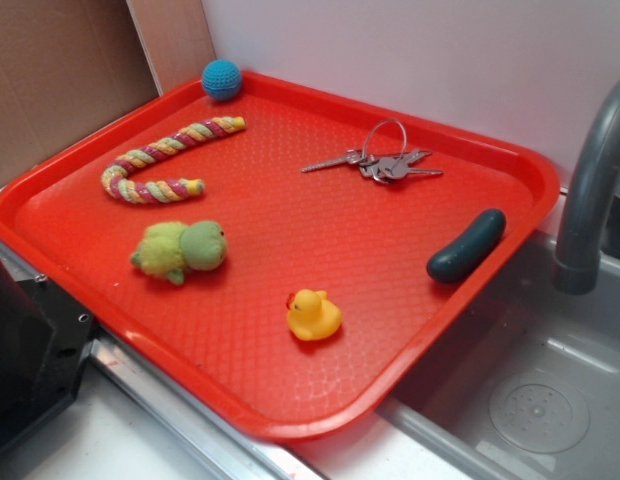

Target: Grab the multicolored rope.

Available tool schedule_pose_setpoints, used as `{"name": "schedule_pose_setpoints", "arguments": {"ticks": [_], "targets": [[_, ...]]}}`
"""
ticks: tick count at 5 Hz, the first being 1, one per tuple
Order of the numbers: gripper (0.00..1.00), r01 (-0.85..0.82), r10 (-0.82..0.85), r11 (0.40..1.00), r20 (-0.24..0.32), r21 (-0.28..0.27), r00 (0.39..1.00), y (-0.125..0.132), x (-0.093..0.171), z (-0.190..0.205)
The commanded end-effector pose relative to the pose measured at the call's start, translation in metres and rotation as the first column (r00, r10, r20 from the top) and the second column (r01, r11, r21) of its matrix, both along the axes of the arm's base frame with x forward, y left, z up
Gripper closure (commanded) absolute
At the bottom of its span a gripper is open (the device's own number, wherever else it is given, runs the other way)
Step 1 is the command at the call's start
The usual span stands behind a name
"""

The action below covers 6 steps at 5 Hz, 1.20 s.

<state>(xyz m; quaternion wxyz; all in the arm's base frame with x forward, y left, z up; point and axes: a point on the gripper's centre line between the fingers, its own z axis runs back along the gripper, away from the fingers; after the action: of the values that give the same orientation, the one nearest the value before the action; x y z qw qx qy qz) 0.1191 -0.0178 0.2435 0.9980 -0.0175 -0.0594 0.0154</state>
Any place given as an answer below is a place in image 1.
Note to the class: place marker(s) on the grey toy faucet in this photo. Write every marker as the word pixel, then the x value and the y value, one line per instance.
pixel 590 223

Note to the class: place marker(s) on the multicolored twisted rope toy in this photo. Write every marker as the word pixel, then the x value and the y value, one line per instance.
pixel 116 181

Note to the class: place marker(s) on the grey toy sink basin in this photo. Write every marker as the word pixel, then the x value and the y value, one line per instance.
pixel 525 383

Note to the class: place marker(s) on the blue crocheted ball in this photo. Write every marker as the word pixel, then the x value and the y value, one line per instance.
pixel 222 80

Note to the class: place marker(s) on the green plush frog toy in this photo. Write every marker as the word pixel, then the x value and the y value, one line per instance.
pixel 170 250

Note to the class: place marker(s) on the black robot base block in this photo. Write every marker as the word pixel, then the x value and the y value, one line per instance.
pixel 45 337

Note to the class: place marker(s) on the silver keys on ring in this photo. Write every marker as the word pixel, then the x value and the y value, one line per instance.
pixel 385 169

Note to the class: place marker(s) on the dark green toy cucumber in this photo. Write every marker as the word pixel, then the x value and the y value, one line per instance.
pixel 460 258

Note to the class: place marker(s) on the yellow rubber duck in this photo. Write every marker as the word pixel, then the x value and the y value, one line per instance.
pixel 311 316

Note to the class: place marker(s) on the brown cardboard panel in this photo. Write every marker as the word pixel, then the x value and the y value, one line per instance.
pixel 69 68

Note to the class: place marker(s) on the red plastic tray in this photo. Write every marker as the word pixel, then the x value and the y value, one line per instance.
pixel 223 334

